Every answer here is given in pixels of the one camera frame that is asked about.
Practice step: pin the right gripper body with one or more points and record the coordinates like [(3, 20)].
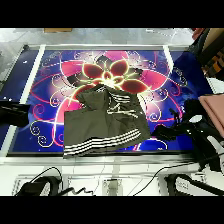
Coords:
[(165, 132)]

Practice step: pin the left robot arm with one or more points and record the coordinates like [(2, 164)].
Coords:
[(13, 113)]

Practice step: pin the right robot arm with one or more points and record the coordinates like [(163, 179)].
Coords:
[(203, 140)]

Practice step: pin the heap of clothes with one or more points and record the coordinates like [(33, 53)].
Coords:
[(208, 53)]

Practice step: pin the pink garment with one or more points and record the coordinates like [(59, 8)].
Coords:
[(215, 107)]

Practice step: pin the dark green striped garment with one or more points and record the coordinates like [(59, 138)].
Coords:
[(103, 126)]

